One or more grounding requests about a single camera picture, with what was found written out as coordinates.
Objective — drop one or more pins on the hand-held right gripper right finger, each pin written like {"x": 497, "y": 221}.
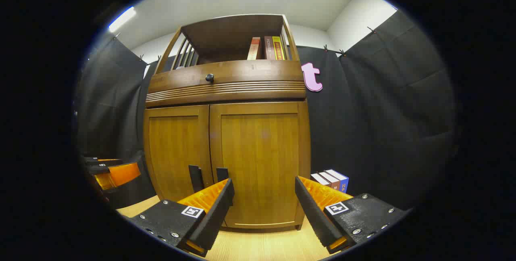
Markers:
{"x": 314, "y": 216}

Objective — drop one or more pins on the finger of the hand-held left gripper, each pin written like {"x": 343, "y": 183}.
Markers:
{"x": 102, "y": 161}
{"x": 121, "y": 174}

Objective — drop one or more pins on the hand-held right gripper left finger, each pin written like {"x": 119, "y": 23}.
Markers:
{"x": 213, "y": 220}

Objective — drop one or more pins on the wooden cabinet door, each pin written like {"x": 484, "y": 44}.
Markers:
{"x": 173, "y": 148}
{"x": 262, "y": 152}

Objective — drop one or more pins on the wooden double-door shoe cabinet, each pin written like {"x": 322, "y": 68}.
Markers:
{"x": 229, "y": 75}

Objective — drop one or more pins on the red brown book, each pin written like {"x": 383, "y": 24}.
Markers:
{"x": 330, "y": 179}

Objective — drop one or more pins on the blue book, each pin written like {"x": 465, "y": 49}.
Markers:
{"x": 340, "y": 180}

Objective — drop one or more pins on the black round drawer knob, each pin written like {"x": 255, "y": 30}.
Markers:
{"x": 209, "y": 78}

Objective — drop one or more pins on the ceiling light panel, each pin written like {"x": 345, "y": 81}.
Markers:
{"x": 121, "y": 19}

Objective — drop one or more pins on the yellow book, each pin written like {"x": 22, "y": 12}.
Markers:
{"x": 278, "y": 48}

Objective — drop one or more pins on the dark brown book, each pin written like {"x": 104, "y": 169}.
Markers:
{"x": 268, "y": 48}

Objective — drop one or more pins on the orange book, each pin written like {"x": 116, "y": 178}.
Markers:
{"x": 254, "y": 49}

